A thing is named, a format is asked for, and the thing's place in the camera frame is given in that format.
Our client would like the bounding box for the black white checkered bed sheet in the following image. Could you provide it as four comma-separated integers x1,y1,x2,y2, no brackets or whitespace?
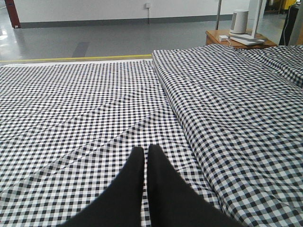
0,59,221,227

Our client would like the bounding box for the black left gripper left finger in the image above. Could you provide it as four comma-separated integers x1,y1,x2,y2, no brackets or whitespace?
61,147,144,227

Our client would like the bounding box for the checkered pillow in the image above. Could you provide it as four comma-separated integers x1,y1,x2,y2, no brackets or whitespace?
237,45,303,88

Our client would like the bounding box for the white cylindrical heater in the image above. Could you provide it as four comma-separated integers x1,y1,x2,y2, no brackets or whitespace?
230,9,249,34

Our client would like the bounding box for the white charger adapter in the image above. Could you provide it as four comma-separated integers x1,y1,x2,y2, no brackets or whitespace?
218,35,229,42

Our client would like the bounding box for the wooden nightstand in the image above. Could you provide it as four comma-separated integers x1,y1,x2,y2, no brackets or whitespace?
205,28,277,50

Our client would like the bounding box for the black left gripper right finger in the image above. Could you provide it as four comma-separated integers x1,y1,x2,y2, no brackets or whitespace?
147,145,239,227

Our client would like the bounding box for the white desk lamp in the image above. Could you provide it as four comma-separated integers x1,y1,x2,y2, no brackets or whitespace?
229,0,265,46

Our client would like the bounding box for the black white checkered quilt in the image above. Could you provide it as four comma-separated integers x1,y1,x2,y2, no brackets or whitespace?
152,44,303,227

